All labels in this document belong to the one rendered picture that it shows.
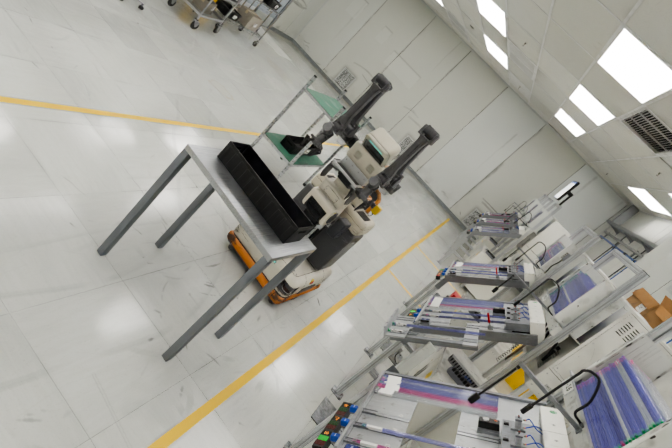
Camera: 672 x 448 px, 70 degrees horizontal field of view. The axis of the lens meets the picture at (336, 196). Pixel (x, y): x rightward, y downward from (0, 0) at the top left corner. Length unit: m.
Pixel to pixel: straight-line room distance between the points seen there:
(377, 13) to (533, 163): 5.21
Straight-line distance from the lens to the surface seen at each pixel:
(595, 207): 11.89
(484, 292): 7.87
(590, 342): 3.11
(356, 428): 2.00
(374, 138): 3.03
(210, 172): 2.32
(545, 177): 11.76
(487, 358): 4.69
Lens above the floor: 1.78
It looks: 17 degrees down
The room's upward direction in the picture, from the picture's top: 46 degrees clockwise
